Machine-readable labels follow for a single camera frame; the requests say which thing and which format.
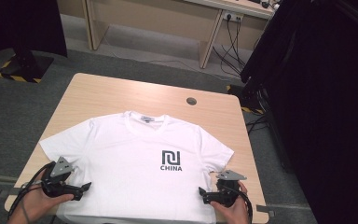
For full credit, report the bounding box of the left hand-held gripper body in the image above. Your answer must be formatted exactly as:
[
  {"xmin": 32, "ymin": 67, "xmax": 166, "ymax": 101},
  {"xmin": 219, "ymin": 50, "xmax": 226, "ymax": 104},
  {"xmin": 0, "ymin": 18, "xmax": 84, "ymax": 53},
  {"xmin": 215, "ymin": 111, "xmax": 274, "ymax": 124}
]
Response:
[{"xmin": 40, "ymin": 156, "xmax": 82, "ymax": 200}]

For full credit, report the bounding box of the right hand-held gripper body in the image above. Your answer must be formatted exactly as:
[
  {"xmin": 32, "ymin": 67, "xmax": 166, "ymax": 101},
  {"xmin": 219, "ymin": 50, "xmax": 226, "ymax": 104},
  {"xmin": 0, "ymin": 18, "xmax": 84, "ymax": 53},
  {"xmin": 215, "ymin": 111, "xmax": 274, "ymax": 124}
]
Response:
[{"xmin": 213, "ymin": 169, "xmax": 248, "ymax": 208}]

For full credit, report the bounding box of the white t-shirt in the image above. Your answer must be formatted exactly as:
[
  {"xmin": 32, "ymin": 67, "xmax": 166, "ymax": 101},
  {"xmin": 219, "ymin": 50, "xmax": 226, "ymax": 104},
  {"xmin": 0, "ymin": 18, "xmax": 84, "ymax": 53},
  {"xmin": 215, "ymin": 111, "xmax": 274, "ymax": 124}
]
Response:
[{"xmin": 39, "ymin": 110, "xmax": 235, "ymax": 224}]

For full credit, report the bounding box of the person's right hand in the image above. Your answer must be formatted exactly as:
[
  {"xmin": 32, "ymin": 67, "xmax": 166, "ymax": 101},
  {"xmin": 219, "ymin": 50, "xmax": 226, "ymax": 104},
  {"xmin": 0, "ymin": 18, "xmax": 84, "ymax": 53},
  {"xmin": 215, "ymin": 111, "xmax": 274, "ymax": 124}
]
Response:
[{"xmin": 210, "ymin": 181, "xmax": 253, "ymax": 224}]

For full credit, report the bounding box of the person's left hand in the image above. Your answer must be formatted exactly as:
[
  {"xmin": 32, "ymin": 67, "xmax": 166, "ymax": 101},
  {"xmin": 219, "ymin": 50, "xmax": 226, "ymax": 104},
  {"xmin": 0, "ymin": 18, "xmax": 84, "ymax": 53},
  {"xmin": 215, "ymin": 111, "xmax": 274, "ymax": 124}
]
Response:
[{"xmin": 20, "ymin": 171, "xmax": 76, "ymax": 223}]

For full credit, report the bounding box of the grey tape strip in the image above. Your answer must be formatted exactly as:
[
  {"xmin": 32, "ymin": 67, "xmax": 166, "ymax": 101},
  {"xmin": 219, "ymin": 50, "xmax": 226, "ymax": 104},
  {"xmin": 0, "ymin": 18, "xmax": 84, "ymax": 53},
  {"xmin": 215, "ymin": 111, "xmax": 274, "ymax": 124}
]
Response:
[
  {"xmin": 0, "ymin": 186, "xmax": 29, "ymax": 199},
  {"xmin": 255, "ymin": 204, "xmax": 276, "ymax": 217}
]

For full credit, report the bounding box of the black stand base striped tape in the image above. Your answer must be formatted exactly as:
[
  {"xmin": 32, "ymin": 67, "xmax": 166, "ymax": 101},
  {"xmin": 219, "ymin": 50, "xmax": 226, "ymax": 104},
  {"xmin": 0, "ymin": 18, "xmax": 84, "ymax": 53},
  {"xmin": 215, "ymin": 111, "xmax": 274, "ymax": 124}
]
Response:
[
  {"xmin": 0, "ymin": 46, "xmax": 55, "ymax": 84},
  {"xmin": 227, "ymin": 83, "xmax": 267, "ymax": 116}
]

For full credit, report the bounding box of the black curtain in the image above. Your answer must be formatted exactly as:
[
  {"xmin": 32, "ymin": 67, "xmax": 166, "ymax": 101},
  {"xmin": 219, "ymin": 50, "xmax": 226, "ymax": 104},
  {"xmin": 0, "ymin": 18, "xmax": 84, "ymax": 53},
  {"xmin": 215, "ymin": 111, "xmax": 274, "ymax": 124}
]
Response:
[{"xmin": 0, "ymin": 0, "xmax": 69, "ymax": 87}]

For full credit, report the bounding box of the white power socket strip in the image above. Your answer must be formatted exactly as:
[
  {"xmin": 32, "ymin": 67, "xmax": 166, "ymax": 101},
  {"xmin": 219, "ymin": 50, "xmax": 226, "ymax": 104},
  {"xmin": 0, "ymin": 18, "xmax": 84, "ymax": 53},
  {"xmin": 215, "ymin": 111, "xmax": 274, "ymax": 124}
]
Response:
[{"xmin": 222, "ymin": 10, "xmax": 244, "ymax": 22}]

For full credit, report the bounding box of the beige wooden desk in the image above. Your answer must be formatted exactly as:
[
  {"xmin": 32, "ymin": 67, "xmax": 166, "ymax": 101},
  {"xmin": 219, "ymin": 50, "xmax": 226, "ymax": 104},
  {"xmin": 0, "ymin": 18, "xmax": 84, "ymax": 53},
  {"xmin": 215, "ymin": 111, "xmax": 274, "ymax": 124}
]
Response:
[{"xmin": 57, "ymin": 0, "xmax": 276, "ymax": 69}]

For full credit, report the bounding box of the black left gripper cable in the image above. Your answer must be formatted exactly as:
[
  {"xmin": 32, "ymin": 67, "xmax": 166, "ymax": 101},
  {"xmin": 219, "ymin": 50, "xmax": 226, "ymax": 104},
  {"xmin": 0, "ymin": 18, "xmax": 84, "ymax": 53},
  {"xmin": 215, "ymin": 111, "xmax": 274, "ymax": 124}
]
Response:
[{"xmin": 7, "ymin": 161, "xmax": 57, "ymax": 220}]

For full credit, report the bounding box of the black floor cable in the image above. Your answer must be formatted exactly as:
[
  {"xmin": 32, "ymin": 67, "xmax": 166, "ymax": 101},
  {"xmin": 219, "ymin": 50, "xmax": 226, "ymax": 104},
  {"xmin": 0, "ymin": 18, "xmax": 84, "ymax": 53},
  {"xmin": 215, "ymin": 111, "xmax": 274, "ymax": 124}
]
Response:
[{"xmin": 245, "ymin": 114, "xmax": 269, "ymax": 135}]

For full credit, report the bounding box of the black curtain enclosure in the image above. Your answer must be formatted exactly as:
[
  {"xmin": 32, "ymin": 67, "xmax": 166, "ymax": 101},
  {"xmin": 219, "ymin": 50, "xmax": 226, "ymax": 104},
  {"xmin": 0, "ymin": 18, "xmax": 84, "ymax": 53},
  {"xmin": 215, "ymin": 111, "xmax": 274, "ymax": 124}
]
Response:
[{"xmin": 241, "ymin": 0, "xmax": 358, "ymax": 224}]

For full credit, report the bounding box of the black hanging power cable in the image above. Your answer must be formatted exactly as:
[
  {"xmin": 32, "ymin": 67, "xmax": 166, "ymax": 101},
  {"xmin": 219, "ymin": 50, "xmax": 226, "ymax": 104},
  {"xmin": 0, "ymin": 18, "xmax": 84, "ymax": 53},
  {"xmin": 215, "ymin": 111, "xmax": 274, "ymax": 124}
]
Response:
[
  {"xmin": 213, "ymin": 17, "xmax": 243, "ymax": 77},
  {"xmin": 220, "ymin": 18, "xmax": 247, "ymax": 71}
]

